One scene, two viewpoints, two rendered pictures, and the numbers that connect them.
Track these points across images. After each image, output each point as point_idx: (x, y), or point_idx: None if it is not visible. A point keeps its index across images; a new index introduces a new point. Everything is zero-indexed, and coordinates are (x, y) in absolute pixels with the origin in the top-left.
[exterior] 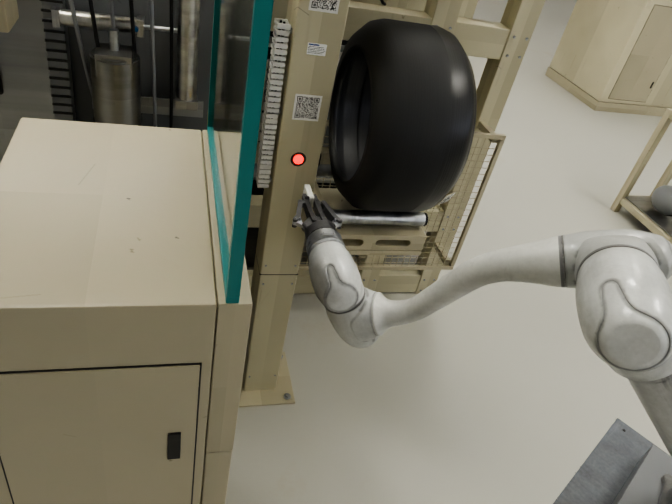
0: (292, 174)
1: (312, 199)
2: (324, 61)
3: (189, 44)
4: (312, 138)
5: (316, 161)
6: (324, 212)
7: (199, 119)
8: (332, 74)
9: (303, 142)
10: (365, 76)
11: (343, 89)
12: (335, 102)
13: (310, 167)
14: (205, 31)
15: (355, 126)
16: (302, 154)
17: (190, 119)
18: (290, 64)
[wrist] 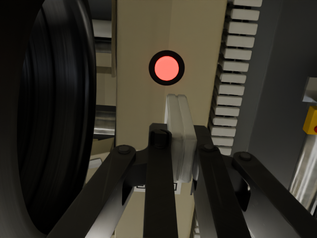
0: (178, 26)
1: (174, 176)
2: (137, 235)
3: (309, 192)
4: (140, 116)
5: (123, 62)
6: (118, 193)
7: (298, 43)
8: (120, 220)
9: (158, 107)
10: (54, 79)
11: (80, 64)
12: (89, 61)
13: (135, 46)
14: (266, 156)
15: (46, 11)
16: (157, 79)
17: (312, 43)
18: (189, 230)
